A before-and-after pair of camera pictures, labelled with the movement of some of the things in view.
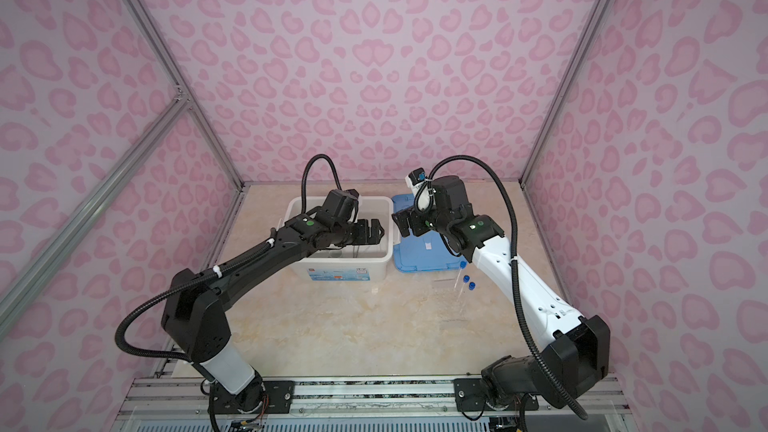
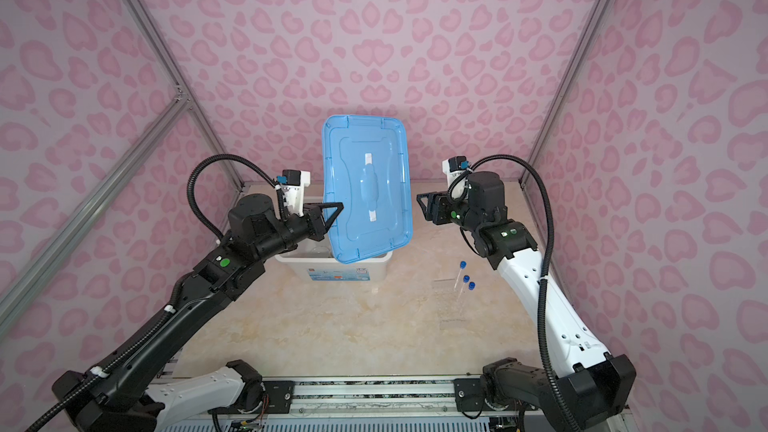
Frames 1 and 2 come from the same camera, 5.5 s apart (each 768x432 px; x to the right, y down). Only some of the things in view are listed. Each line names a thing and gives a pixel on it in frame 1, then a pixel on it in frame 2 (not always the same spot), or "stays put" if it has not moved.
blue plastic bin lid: x=428 y=252 -> x=366 y=170
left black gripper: x=365 y=236 -> x=315 y=220
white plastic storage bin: x=347 y=262 stays put
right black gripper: x=403 y=223 -> x=439 y=202
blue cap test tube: x=462 y=265 stays put
